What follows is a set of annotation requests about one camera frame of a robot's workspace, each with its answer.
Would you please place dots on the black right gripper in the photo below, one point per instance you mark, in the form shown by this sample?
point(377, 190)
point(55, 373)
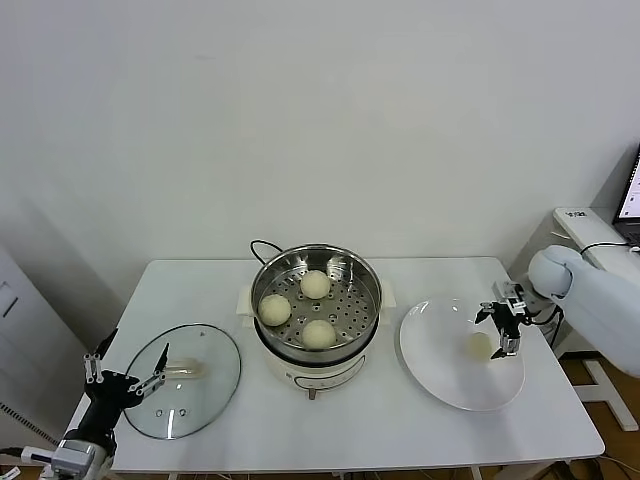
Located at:
point(509, 322)

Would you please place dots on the stainless steel steamer basket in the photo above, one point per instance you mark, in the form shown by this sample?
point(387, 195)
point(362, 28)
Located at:
point(350, 300)

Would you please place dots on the white cabinet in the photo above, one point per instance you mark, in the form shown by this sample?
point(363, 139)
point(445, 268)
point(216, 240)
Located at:
point(30, 350)

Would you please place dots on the cream electric cooker base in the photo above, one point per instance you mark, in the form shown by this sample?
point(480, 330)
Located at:
point(320, 372)

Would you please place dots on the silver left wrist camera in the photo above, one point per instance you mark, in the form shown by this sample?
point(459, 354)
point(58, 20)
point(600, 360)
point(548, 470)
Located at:
point(67, 454)

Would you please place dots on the round glass pot lid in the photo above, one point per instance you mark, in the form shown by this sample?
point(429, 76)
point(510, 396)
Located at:
point(200, 395)

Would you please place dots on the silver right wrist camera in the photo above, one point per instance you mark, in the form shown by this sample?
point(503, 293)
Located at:
point(507, 292)

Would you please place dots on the white steamed baozi bun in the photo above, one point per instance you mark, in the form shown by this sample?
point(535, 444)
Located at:
point(275, 310)
point(479, 346)
point(315, 285)
point(319, 334)

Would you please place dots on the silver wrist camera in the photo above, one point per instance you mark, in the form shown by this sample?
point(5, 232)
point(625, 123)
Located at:
point(67, 454)
point(507, 292)

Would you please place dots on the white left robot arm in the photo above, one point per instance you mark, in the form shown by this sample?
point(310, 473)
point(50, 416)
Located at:
point(100, 465)

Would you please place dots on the white round plate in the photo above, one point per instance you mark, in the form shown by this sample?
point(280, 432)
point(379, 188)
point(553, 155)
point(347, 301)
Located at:
point(435, 345)

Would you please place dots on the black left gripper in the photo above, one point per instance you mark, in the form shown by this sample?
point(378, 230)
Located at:
point(110, 392)

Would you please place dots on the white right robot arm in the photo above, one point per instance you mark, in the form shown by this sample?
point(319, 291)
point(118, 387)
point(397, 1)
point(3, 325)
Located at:
point(600, 310)

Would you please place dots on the open black laptop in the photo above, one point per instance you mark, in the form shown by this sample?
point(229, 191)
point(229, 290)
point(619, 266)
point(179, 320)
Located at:
point(631, 195)

